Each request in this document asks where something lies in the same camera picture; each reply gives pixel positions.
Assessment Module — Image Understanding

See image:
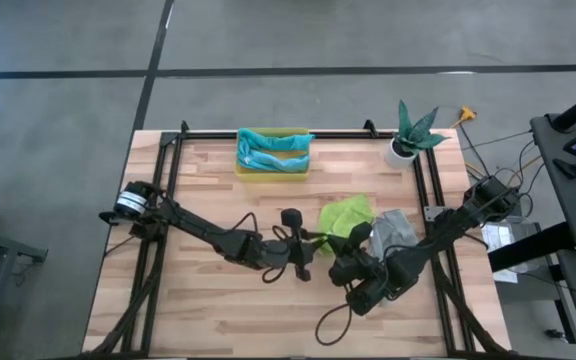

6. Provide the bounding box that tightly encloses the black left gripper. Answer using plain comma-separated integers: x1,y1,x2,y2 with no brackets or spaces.
260,208,330,282

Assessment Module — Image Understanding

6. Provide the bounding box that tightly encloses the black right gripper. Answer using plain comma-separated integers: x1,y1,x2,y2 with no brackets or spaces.
326,222,394,317

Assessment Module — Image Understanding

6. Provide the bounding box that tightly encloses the lime green microfiber towel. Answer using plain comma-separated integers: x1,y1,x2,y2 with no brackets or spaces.
316,193,375,255

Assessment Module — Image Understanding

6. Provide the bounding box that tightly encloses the grey microfiber towel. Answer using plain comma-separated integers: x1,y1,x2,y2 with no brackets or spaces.
370,209,419,261

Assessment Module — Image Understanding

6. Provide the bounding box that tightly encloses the yellow translucent plastic basket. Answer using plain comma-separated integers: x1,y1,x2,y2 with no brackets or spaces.
234,126,314,182

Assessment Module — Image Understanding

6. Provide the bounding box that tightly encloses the blue microfiber towel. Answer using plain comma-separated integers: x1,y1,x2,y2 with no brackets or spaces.
236,147,312,174

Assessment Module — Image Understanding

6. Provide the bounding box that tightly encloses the teal microfiber towel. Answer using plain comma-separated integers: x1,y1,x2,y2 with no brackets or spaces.
236,127,316,161

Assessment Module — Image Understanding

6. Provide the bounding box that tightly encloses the snake plant in white pot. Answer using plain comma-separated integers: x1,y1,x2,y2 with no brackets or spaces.
383,98,452,171

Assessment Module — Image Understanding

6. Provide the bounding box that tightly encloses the black equipment desk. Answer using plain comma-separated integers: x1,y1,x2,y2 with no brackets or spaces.
487,82,576,360

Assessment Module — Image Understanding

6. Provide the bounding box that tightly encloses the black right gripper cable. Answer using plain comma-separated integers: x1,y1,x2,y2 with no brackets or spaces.
315,302,354,347

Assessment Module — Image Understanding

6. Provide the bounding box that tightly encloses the yellow cable plug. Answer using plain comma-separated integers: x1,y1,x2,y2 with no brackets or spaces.
449,105,479,129

